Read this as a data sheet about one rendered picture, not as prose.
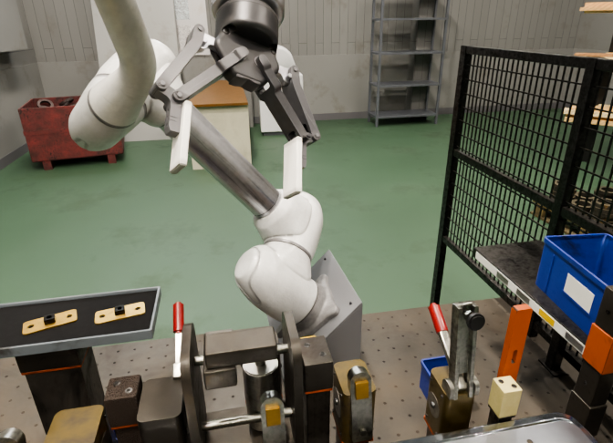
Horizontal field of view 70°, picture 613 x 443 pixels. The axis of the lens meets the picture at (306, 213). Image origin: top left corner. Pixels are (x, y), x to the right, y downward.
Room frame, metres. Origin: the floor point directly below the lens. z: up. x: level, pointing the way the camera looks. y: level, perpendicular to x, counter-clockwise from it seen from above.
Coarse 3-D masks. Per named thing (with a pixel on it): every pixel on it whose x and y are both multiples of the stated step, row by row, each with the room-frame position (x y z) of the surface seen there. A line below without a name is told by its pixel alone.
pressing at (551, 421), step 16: (544, 416) 0.56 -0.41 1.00; (560, 416) 0.56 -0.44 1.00; (448, 432) 0.53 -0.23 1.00; (464, 432) 0.53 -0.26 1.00; (480, 432) 0.53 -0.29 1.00; (496, 432) 0.53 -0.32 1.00; (512, 432) 0.53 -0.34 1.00; (528, 432) 0.53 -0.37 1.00; (544, 432) 0.53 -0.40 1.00; (560, 432) 0.53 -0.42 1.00; (576, 432) 0.53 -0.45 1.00
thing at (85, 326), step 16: (32, 304) 0.69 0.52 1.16; (48, 304) 0.69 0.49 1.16; (64, 304) 0.69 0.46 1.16; (80, 304) 0.69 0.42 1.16; (96, 304) 0.69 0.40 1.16; (112, 304) 0.68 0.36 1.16; (144, 304) 0.68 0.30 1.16; (0, 320) 0.64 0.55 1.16; (16, 320) 0.64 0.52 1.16; (80, 320) 0.64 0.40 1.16; (128, 320) 0.64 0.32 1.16; (144, 320) 0.64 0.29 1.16; (0, 336) 0.60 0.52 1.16; (16, 336) 0.60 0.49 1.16; (32, 336) 0.60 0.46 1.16; (48, 336) 0.60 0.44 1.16; (64, 336) 0.59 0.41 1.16; (80, 336) 0.59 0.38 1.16
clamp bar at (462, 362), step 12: (456, 312) 0.59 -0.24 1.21; (468, 312) 0.58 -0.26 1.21; (456, 324) 0.58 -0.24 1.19; (468, 324) 0.56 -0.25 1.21; (480, 324) 0.56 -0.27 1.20; (456, 336) 0.58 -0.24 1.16; (468, 336) 0.59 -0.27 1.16; (456, 348) 0.57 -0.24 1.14; (468, 348) 0.58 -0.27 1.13; (456, 360) 0.57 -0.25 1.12; (468, 360) 0.58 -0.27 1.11; (456, 372) 0.56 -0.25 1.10; (468, 372) 0.57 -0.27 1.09; (456, 384) 0.56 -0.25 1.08; (468, 384) 0.57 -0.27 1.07; (456, 396) 0.56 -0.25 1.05; (468, 396) 0.56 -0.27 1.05
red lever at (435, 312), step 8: (432, 304) 0.69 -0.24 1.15; (432, 312) 0.68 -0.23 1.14; (440, 312) 0.67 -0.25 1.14; (432, 320) 0.67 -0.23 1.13; (440, 320) 0.66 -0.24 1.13; (440, 328) 0.65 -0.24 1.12; (440, 336) 0.64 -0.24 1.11; (448, 336) 0.64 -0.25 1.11; (448, 344) 0.63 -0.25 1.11; (448, 352) 0.61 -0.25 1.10; (448, 360) 0.61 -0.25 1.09; (464, 384) 0.57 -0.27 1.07
